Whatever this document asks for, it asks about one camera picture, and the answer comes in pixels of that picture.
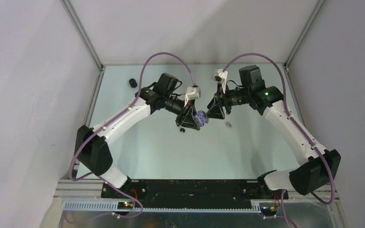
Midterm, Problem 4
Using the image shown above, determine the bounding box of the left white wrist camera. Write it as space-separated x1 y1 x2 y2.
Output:
184 85 201 105

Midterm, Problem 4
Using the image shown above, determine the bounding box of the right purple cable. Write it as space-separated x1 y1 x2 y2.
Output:
222 53 337 228

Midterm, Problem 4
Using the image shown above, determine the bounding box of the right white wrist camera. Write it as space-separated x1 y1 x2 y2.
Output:
211 69 228 93

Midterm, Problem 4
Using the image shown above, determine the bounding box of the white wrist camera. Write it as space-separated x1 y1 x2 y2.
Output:
211 69 228 93
184 85 201 105

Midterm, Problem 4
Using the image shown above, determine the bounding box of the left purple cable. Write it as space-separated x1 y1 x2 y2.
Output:
63 52 197 221

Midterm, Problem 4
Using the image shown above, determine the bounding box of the black oval case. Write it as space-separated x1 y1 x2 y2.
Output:
128 78 138 88

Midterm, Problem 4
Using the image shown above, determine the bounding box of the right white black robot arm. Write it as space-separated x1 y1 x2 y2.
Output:
206 65 341 199

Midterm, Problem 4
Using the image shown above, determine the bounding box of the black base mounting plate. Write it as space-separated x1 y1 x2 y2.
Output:
101 179 288 209

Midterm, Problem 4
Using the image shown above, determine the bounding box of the purple cable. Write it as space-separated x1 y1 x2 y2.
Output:
63 52 197 221
222 53 337 228

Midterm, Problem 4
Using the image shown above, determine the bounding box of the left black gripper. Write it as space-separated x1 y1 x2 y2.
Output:
164 94 201 131

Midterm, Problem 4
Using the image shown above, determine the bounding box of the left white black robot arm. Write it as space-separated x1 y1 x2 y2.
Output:
74 73 201 198

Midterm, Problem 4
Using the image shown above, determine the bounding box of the aluminium frame rail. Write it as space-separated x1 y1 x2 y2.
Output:
53 179 341 211

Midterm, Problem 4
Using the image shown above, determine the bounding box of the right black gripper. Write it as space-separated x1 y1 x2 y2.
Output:
204 82 251 120

